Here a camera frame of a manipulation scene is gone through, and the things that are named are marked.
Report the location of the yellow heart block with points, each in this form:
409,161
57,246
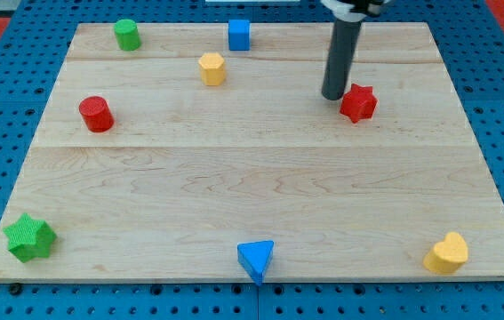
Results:
447,256

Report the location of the red cylinder block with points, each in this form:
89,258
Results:
96,114

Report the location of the green star block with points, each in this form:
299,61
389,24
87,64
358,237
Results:
29,238

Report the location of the blue triangle block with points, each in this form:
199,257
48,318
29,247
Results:
255,258

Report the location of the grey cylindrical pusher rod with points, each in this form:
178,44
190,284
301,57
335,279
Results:
340,58

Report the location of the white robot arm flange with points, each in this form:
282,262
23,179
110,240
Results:
356,10

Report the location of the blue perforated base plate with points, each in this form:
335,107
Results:
32,48

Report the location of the green cylinder block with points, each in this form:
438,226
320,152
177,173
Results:
127,35

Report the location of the yellow hexagon block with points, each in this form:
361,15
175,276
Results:
212,69

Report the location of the wooden board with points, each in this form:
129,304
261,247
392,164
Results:
189,171

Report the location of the red star block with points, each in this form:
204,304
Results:
359,103

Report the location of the blue cube block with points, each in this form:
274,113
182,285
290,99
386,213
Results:
239,38

